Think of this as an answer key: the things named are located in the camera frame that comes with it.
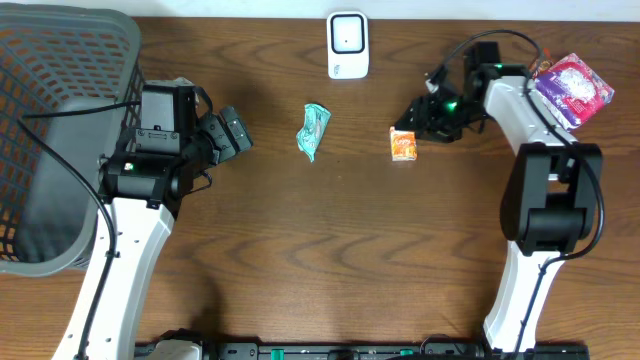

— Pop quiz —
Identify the teal snack wrapper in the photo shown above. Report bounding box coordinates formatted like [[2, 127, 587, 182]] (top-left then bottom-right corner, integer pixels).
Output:
[[296, 103, 331, 163]]

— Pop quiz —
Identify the dark grey plastic basket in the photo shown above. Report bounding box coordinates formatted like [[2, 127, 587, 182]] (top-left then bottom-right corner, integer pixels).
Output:
[[1, 3, 144, 277]]

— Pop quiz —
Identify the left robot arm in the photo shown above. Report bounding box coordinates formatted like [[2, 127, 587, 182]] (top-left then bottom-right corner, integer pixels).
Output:
[[54, 79, 253, 359]]

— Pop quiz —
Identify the orange red snack bar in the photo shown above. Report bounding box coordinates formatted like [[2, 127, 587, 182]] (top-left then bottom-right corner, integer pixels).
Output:
[[529, 48, 554, 78]]

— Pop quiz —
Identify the white barcode scanner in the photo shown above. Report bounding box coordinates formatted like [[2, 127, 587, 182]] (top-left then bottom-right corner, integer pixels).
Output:
[[326, 11, 370, 80]]

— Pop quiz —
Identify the purple red tissue pack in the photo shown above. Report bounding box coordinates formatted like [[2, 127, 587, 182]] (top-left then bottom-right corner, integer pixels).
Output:
[[535, 53, 615, 131]]

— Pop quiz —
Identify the orange white snack packet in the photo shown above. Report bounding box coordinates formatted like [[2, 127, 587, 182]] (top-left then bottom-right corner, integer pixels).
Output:
[[389, 127, 417, 161]]

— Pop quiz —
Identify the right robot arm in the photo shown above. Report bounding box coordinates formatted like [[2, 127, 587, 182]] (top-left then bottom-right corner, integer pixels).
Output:
[[394, 38, 605, 359]]

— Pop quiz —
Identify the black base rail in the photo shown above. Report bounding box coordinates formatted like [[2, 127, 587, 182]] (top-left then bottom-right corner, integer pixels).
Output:
[[134, 338, 590, 360]]

